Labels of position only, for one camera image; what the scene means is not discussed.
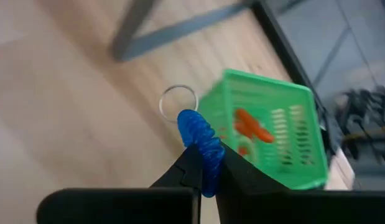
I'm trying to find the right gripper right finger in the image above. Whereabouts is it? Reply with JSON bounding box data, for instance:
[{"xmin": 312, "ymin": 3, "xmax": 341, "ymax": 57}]
[{"xmin": 215, "ymin": 141, "xmax": 385, "ymax": 224}]

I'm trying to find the grey metal shelf riser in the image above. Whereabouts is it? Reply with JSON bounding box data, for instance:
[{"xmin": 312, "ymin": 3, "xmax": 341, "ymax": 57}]
[{"xmin": 109, "ymin": 0, "xmax": 256, "ymax": 63}]

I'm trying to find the green plastic basket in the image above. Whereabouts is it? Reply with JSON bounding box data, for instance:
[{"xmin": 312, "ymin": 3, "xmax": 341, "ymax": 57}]
[{"xmin": 196, "ymin": 68, "xmax": 330, "ymax": 191}]

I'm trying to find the blue coil keychain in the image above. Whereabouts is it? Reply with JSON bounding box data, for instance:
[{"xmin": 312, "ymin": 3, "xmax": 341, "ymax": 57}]
[{"xmin": 158, "ymin": 84, "xmax": 226, "ymax": 198}]

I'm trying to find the orange coil keychain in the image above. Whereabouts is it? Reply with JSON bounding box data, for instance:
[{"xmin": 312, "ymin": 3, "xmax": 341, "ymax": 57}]
[{"xmin": 233, "ymin": 108, "xmax": 276, "ymax": 157}]

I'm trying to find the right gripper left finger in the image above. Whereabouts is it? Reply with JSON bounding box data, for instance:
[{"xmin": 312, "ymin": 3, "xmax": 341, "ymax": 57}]
[{"xmin": 36, "ymin": 142, "xmax": 203, "ymax": 224}]

